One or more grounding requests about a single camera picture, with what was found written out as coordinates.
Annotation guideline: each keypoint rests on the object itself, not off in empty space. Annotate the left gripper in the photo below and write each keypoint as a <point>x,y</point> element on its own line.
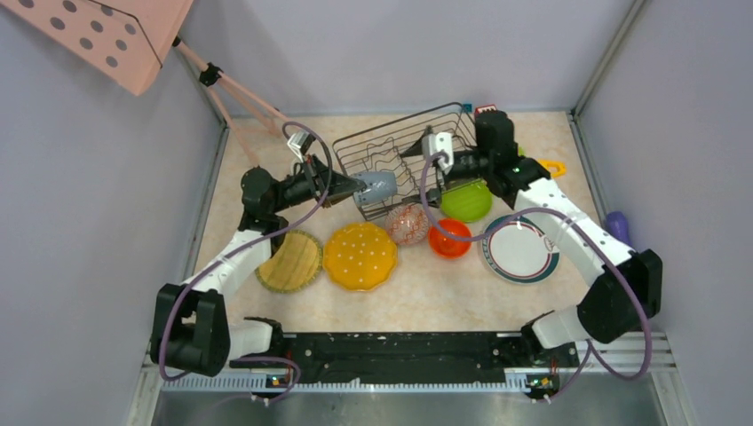
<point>340,187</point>

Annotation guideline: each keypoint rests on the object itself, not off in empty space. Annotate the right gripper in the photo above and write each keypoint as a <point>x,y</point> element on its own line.
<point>433,197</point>

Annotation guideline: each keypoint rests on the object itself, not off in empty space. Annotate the black wire dish rack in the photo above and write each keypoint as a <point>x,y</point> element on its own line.
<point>378,148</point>

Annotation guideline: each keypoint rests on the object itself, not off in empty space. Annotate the grey mug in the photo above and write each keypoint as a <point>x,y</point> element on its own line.
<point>379,186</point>

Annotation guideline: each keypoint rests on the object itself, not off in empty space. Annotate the blue red patterned bowl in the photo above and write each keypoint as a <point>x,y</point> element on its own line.
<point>407,224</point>

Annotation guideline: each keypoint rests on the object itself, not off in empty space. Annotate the orange bowl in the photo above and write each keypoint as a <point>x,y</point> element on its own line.
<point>446,247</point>

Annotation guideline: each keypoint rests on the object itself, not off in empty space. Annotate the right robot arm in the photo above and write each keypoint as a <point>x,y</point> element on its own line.
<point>624,285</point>

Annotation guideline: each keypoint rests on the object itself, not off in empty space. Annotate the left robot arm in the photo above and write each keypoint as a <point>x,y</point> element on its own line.
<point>191,332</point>

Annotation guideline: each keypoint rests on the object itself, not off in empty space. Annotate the yellow polka dot plate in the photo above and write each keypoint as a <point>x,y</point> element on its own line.
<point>360,257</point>

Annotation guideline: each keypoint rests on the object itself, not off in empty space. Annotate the round bamboo tray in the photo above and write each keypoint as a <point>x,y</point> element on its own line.
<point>296,264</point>

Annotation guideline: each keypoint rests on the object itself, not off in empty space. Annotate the red toy block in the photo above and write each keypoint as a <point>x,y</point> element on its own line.
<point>483,109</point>

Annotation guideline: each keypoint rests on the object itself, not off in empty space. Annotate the white plate green rim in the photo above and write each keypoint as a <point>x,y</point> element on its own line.
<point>519,252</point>

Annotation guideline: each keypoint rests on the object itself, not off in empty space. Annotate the yellow triangle toy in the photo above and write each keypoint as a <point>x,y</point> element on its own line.
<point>555,168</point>

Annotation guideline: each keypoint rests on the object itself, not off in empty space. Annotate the pink perforated stand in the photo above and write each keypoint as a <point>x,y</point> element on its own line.
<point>129,41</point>

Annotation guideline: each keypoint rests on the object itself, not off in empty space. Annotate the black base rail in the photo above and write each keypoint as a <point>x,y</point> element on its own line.
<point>414,358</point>

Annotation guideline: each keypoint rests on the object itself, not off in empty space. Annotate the purple handle tool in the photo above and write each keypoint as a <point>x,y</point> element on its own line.
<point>617,225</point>

